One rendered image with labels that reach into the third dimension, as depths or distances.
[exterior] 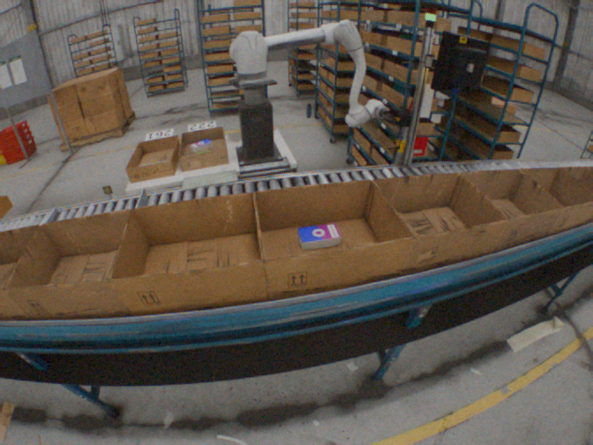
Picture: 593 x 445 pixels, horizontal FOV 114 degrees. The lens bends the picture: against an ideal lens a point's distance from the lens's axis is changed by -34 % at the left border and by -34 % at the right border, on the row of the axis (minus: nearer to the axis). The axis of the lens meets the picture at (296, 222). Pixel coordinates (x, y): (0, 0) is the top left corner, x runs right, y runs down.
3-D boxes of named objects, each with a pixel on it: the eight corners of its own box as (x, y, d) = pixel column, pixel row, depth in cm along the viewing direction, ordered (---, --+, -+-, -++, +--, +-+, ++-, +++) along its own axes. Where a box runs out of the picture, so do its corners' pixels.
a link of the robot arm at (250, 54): (240, 75, 132) (236, 33, 118) (234, 71, 145) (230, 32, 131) (270, 71, 137) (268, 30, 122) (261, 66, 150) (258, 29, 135)
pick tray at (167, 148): (181, 147, 183) (178, 134, 176) (175, 176, 154) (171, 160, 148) (142, 154, 178) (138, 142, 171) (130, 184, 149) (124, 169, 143)
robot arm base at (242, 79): (226, 81, 147) (225, 72, 143) (264, 76, 153) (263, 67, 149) (232, 87, 134) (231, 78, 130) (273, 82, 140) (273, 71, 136)
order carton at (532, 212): (506, 198, 116) (519, 168, 105) (546, 238, 94) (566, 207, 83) (446, 207, 110) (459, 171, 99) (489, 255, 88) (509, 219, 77)
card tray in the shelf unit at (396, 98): (380, 94, 220) (382, 83, 213) (412, 95, 223) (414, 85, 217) (401, 109, 189) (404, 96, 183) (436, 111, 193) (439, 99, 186)
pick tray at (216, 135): (224, 139, 191) (222, 125, 185) (229, 163, 163) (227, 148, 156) (184, 146, 185) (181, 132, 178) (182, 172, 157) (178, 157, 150)
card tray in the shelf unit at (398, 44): (386, 48, 193) (386, 35, 187) (418, 51, 197) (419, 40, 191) (412, 56, 163) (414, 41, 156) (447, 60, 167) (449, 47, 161)
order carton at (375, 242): (364, 218, 105) (371, 178, 94) (399, 278, 83) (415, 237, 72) (258, 232, 99) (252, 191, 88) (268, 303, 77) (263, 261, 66)
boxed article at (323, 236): (297, 236, 96) (297, 228, 94) (334, 230, 98) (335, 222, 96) (302, 251, 91) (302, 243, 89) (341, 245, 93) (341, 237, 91)
